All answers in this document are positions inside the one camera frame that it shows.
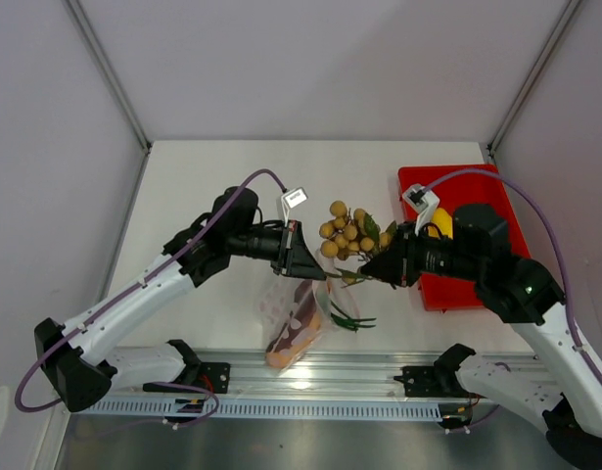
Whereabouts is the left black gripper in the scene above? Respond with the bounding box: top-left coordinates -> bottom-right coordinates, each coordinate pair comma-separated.
228,218 -> 326,280

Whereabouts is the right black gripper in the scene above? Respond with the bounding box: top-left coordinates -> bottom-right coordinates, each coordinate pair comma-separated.
361,219 -> 484,288

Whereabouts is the longan bunch with leaves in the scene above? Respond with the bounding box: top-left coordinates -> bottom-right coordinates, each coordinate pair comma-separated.
318,200 -> 397,288

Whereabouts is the clear pink zip top bag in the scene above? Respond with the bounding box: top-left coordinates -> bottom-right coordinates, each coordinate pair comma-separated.
254,254 -> 376,373

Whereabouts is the toy ham slice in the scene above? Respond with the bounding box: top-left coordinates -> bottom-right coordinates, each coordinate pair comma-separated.
258,280 -> 324,371

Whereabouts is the green scallion toy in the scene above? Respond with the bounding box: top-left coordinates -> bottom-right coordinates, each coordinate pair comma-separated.
330,301 -> 377,333

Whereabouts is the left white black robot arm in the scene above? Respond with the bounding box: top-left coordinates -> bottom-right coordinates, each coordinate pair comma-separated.
34,187 -> 326,412

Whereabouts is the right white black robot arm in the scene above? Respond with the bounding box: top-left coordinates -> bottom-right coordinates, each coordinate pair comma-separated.
359,204 -> 602,469

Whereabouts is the yellow toy pepper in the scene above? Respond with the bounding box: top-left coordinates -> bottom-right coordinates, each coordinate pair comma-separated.
427,208 -> 453,239

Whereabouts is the red plastic tray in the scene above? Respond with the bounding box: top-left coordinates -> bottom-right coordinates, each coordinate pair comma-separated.
397,164 -> 531,312

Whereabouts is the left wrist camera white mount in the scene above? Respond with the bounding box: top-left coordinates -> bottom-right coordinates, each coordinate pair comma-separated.
277,187 -> 308,225

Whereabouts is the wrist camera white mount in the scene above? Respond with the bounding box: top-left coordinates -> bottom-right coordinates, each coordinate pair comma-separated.
401,184 -> 440,235
277,187 -> 308,225

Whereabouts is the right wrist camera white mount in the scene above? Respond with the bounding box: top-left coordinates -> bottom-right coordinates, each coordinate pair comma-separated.
401,184 -> 440,235

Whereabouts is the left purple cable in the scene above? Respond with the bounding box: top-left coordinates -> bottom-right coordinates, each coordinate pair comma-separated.
14,168 -> 290,412

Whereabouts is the purple cable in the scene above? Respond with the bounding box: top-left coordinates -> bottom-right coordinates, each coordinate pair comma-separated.
417,167 -> 602,402
14,168 -> 290,412

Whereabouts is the aluminium mounting rail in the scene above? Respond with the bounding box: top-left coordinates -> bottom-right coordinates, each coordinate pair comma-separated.
104,346 -> 551,403

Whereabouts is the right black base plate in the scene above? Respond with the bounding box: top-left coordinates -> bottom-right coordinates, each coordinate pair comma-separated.
393,365 -> 469,399

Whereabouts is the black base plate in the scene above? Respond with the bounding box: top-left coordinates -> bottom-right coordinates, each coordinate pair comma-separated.
393,365 -> 469,399
143,362 -> 231,395

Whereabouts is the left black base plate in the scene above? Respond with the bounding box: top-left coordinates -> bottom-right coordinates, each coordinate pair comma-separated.
143,362 -> 231,395

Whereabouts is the right aluminium frame post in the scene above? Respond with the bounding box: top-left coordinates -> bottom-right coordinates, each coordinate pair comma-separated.
485,0 -> 587,162

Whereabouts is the aluminium frame post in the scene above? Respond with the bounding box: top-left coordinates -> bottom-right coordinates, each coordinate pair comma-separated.
485,0 -> 587,162
62,0 -> 152,153

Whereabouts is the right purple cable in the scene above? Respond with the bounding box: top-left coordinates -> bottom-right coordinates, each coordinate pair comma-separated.
417,167 -> 602,402

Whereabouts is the white slotted cable duct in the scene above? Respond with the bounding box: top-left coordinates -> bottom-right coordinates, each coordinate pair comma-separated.
83,397 -> 442,422

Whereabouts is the left aluminium frame post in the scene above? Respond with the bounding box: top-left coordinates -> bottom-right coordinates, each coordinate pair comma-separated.
62,0 -> 152,153

